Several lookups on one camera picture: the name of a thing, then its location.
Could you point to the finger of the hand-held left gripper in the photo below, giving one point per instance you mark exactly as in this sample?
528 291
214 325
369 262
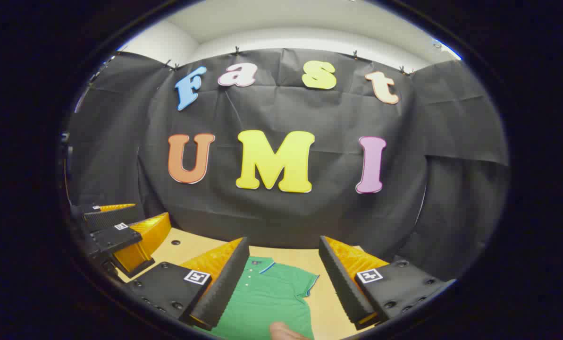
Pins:
111 219
118 241

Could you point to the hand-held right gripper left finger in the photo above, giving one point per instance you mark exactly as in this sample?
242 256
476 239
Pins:
224 288

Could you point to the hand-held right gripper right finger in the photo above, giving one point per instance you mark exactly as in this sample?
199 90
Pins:
342 283

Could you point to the green T-shirt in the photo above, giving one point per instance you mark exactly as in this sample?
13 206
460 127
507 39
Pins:
267 297

